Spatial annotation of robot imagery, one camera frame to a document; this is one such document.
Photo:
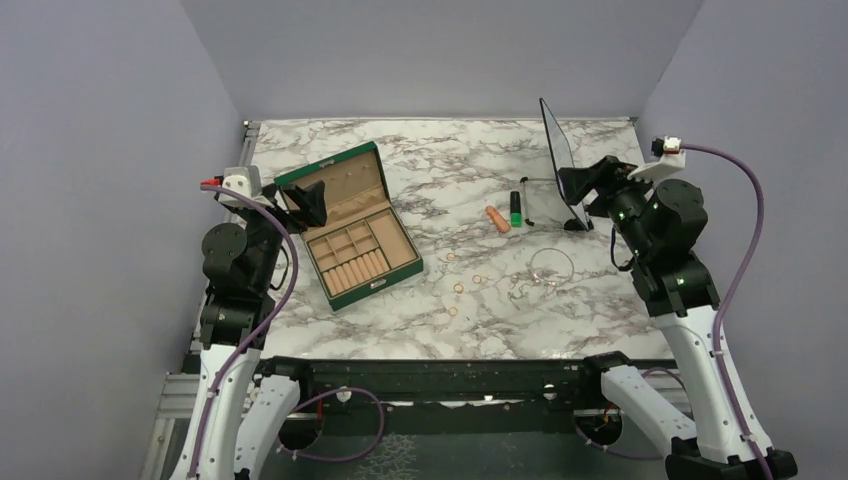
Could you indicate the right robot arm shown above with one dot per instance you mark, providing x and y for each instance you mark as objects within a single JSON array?
[{"x": 660, "y": 222}]

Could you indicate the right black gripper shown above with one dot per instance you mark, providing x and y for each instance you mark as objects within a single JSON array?
[{"x": 612, "y": 172}]

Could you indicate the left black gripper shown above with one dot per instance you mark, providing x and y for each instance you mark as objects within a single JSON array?
[{"x": 311, "y": 213}]

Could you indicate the small whiteboard on stand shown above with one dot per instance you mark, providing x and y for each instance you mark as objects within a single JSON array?
[{"x": 561, "y": 155}]

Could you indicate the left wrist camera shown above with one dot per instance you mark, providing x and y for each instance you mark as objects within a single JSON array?
[{"x": 244, "y": 180}]

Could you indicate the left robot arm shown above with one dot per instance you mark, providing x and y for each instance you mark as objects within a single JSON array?
[{"x": 279, "y": 267}]

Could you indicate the green highlighter pen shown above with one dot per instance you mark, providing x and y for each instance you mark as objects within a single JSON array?
[{"x": 516, "y": 216}]

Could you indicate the aluminium frame rail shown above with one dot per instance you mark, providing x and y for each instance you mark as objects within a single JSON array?
[{"x": 199, "y": 414}]

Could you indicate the green jewelry box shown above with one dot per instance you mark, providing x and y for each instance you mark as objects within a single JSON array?
[{"x": 363, "y": 246}]

